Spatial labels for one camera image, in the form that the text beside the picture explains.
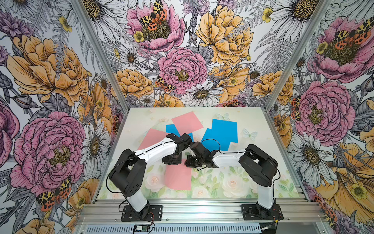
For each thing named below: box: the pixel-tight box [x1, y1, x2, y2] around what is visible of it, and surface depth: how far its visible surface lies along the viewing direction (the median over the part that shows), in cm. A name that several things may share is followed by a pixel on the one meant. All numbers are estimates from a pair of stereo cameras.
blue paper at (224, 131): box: [211, 118, 239, 143], surface depth 114 cm
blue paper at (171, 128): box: [166, 123, 194, 143], surface depth 114 cm
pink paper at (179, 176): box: [165, 158, 192, 191], surface depth 85 cm
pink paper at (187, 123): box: [171, 111, 204, 137], surface depth 118 cm
